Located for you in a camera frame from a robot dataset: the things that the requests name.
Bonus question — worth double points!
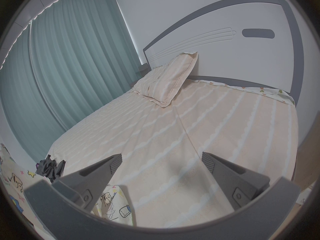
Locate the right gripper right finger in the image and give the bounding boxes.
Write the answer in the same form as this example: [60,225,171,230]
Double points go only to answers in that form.
[201,151,271,209]

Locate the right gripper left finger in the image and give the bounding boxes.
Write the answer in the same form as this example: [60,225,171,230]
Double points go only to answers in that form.
[52,153,123,209]

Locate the white printed pyjama top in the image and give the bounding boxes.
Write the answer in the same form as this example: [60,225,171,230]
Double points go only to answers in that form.
[0,143,133,234]

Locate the bed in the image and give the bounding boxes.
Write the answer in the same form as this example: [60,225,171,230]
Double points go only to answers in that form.
[46,0,305,228]

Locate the dark grey garment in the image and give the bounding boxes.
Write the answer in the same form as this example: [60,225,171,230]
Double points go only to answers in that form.
[35,155,66,183]

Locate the blue-green curtain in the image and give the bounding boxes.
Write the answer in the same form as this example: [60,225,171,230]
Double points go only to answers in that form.
[29,0,142,131]
[0,25,68,162]

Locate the pale pink striped pillow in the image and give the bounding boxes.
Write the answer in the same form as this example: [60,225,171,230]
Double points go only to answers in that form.
[133,51,199,108]

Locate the grey white bedside table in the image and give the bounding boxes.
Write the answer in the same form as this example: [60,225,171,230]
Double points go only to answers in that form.
[131,63,150,88]

